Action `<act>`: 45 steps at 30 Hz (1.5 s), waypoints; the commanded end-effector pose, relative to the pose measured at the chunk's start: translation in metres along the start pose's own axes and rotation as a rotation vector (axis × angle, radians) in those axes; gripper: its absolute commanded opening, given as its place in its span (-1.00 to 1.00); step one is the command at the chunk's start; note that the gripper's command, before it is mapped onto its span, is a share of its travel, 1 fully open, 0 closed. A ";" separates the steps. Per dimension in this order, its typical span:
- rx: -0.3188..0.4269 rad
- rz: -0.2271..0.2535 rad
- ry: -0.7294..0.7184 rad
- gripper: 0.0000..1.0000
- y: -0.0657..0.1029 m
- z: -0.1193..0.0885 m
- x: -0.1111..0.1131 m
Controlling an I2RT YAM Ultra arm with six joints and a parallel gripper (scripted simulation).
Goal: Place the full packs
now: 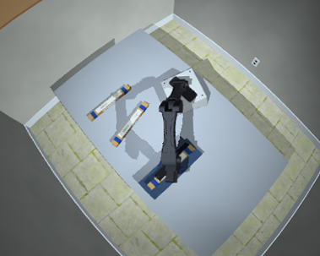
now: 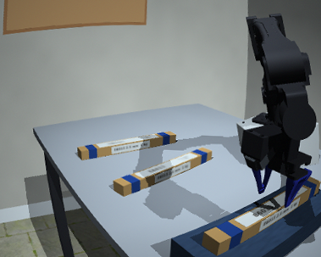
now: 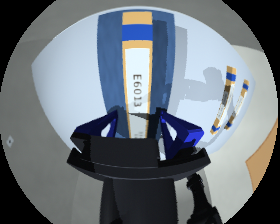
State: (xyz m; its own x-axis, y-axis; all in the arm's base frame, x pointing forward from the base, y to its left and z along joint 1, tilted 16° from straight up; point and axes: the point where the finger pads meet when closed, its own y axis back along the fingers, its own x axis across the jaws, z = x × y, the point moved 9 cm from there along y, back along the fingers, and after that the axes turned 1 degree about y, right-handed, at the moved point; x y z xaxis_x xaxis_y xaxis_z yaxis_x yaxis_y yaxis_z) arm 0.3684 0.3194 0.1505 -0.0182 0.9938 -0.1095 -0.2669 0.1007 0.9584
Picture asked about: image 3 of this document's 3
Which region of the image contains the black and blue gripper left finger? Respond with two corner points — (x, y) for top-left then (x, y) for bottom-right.
(74, 110), (118, 137)

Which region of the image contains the tan rectangular box with blue bands and white label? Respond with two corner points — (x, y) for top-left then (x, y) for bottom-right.
(122, 12), (153, 138)

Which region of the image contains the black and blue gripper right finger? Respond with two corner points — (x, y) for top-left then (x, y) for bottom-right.
(159, 110), (204, 159)

